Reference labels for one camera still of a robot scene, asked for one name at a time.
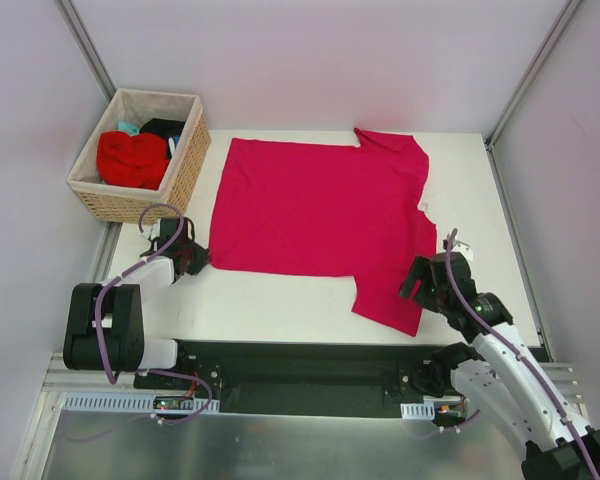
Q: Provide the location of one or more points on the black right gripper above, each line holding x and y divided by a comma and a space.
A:
422, 282

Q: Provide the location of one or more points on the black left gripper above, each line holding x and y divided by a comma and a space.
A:
191, 256

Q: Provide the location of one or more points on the wicker basket with liner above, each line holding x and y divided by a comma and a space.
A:
124, 205

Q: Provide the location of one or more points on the magenta pink t shirt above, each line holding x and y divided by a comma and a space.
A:
328, 211

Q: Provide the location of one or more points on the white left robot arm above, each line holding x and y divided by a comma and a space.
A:
105, 327

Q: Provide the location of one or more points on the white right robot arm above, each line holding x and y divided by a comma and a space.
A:
494, 369

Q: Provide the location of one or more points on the red t shirt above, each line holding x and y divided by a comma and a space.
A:
138, 161

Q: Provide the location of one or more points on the black t shirt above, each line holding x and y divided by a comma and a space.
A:
163, 128

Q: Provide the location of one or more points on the light blue t shirt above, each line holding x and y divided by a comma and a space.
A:
128, 128

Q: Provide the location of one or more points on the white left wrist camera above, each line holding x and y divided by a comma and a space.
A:
152, 232

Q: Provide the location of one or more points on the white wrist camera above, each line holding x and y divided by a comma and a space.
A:
152, 232
460, 247

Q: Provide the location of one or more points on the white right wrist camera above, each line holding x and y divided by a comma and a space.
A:
460, 247

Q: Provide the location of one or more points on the right white cable duct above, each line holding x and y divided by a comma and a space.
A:
424, 411

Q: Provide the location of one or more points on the white cable duct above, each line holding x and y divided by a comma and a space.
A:
138, 403
424, 411

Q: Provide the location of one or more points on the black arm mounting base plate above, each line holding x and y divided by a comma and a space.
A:
334, 380

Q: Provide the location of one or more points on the aluminium frame rail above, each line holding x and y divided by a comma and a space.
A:
59, 378

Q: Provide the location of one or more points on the left white cable duct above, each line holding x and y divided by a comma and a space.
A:
138, 403

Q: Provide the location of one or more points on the left aluminium frame post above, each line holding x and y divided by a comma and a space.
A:
87, 47

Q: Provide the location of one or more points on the aluminium frame post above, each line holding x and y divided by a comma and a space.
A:
87, 47
558, 29

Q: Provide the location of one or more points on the right aluminium frame post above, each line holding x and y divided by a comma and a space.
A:
558, 29

